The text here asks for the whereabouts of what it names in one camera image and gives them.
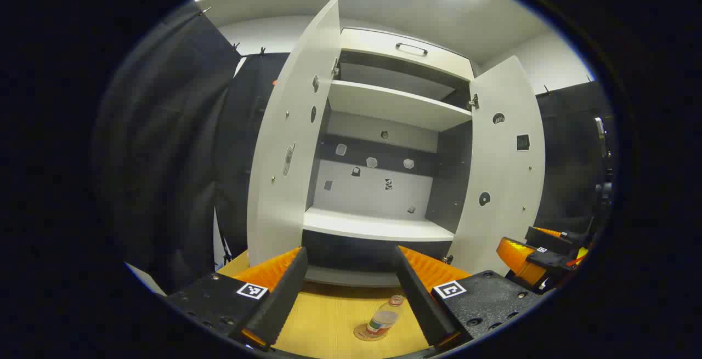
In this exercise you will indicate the black backdrop cloth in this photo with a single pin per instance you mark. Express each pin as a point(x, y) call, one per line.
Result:
point(164, 145)
point(570, 156)

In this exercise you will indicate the white cabinet door phone sticker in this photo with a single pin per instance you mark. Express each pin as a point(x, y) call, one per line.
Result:
point(285, 194)

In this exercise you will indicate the white cabinet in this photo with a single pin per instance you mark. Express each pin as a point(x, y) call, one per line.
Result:
point(378, 197)

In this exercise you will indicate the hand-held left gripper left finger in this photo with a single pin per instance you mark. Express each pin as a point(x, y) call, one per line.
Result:
point(285, 293)

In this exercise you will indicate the dark metal stand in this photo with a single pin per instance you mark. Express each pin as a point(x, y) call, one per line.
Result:
point(601, 137)

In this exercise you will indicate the white cabinet door cat sticker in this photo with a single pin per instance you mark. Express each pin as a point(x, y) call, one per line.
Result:
point(504, 222)

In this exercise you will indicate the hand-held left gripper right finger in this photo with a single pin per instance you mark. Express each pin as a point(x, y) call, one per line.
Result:
point(417, 298)

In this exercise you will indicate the round wooden coaster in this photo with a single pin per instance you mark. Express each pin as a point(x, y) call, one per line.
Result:
point(362, 335)

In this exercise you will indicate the white cabinet shelf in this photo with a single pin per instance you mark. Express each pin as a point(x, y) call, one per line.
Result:
point(395, 104)
point(373, 226)

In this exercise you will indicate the white board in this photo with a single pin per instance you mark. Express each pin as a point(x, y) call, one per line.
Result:
point(145, 279)

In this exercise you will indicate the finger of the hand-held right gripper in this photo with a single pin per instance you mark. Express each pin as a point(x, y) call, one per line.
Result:
point(551, 260)
point(548, 240)

